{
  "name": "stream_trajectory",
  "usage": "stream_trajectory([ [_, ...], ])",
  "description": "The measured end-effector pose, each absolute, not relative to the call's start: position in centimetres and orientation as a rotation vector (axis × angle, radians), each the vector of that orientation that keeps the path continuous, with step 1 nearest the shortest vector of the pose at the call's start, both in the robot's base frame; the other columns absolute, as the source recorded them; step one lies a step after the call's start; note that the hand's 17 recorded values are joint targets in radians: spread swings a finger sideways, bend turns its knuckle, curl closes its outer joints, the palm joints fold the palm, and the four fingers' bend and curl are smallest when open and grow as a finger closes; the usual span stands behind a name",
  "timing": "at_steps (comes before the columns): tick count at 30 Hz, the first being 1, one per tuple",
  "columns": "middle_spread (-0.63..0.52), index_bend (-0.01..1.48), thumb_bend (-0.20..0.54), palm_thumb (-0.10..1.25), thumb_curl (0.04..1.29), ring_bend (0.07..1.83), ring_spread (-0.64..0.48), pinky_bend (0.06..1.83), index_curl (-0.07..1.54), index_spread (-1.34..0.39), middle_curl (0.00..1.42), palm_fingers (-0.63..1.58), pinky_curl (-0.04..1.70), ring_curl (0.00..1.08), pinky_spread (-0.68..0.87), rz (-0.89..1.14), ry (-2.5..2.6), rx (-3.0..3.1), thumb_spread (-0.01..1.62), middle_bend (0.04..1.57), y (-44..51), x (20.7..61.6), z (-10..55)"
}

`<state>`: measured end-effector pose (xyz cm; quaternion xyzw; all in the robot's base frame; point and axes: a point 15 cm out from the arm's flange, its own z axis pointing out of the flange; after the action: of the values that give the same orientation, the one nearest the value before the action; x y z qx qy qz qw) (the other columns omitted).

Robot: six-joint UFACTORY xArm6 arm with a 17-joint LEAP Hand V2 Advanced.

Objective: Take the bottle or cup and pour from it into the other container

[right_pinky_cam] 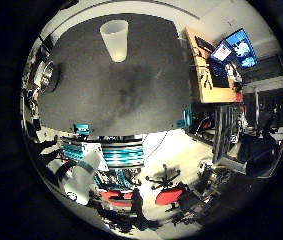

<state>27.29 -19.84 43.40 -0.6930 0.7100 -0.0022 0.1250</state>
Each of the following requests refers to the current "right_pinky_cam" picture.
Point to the translucent white plastic cup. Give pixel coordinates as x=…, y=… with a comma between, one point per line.
x=115, y=38

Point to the red office chair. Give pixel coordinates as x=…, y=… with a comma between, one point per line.
x=116, y=197
x=169, y=196

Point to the teal table clamp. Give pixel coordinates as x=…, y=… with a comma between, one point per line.
x=185, y=119
x=81, y=128

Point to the wooden desk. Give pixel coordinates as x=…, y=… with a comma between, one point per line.
x=211, y=91

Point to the black laptop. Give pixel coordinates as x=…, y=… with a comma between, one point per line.
x=219, y=75

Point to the person in dark clothes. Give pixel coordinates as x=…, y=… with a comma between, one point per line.
x=259, y=151

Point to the black keyboard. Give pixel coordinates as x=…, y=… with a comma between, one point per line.
x=203, y=43

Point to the small white-screen monitor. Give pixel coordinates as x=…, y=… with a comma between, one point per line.
x=221, y=51

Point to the large blue-screen monitor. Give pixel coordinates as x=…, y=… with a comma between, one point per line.
x=243, y=48

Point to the grey metal frame stand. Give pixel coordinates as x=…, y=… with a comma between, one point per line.
x=222, y=133

